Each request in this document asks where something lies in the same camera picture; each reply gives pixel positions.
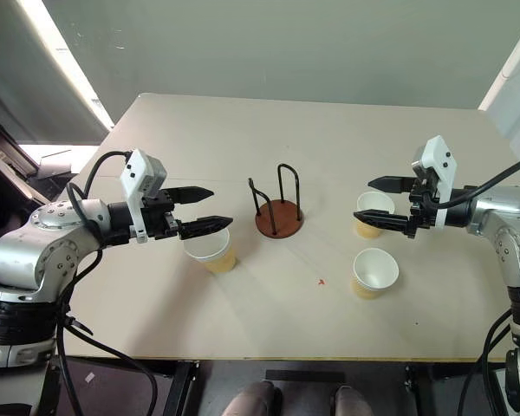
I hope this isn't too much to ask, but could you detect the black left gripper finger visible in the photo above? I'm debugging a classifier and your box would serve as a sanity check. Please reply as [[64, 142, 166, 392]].
[[178, 216, 235, 240], [170, 186, 215, 205]]

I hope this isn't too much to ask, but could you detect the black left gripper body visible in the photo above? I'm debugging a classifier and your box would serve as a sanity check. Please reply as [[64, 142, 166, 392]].
[[139, 189, 182, 241]]

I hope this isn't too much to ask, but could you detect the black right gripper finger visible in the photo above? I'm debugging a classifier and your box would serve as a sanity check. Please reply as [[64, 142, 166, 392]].
[[353, 209, 413, 236], [367, 175, 416, 195]]

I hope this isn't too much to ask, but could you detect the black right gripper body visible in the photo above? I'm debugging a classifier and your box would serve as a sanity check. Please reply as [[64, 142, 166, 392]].
[[405, 166, 444, 239]]

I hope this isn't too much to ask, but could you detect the yellow paper cup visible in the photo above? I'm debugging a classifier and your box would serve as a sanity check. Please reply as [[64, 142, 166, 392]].
[[183, 227, 238, 275], [354, 191, 397, 240], [351, 247, 400, 301]]

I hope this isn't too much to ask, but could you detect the dark furniture with equipment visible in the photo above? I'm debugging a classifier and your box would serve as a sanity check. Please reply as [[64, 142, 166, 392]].
[[0, 110, 75, 231]]

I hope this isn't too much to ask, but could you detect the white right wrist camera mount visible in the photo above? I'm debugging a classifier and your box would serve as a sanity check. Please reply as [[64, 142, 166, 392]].
[[411, 134, 458, 229]]

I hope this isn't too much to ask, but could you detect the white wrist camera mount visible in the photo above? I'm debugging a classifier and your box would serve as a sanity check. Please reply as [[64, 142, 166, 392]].
[[411, 134, 458, 229], [120, 149, 168, 244]]

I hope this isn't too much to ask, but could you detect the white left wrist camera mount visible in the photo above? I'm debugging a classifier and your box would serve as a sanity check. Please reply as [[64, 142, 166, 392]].
[[120, 149, 168, 244]]

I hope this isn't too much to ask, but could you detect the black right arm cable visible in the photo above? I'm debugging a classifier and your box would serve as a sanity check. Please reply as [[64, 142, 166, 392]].
[[432, 152, 520, 210]]

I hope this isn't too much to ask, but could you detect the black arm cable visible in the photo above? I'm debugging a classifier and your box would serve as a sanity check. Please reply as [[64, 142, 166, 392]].
[[432, 152, 520, 210], [55, 150, 159, 416]]

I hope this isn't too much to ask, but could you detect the brown wire cup holder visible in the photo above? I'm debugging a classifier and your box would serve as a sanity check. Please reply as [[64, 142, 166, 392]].
[[247, 163, 305, 239]]

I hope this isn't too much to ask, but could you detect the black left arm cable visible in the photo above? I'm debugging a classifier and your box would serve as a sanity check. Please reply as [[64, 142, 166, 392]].
[[55, 150, 159, 416]]

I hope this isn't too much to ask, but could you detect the black table frame leg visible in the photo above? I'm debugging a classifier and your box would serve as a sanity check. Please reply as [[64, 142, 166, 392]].
[[405, 363, 434, 416], [162, 360, 200, 416]]

